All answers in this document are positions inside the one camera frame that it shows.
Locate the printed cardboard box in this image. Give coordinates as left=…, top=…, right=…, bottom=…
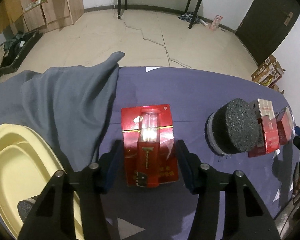
left=251, top=55, right=286, bottom=88

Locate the black open suitcase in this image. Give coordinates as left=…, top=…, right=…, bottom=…
left=0, top=30, right=43, bottom=77

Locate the red white cigarette carton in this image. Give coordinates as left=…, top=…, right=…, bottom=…
left=248, top=99, right=280, bottom=158

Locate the yellow oval tray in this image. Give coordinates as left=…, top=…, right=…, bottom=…
left=0, top=123, right=84, bottom=240

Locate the black foam cylinder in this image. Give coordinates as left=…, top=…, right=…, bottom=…
left=205, top=98, right=260, bottom=156

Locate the purple tablecloth with triangles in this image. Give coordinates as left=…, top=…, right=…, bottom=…
left=100, top=67, right=299, bottom=239

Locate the dark door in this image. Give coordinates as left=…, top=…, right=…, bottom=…
left=235, top=0, right=300, bottom=65

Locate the red carton underneath stack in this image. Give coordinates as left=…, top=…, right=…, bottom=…
left=275, top=107, right=295, bottom=145

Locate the pink bag on floor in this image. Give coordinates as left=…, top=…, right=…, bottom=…
left=209, top=15, right=223, bottom=30

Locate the dark clothes pile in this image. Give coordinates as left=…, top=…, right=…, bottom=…
left=178, top=12, right=201, bottom=24

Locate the grey cloth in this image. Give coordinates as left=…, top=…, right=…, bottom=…
left=0, top=51, right=124, bottom=171

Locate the small red lighter box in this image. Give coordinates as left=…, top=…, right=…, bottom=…
left=121, top=104, right=179, bottom=188

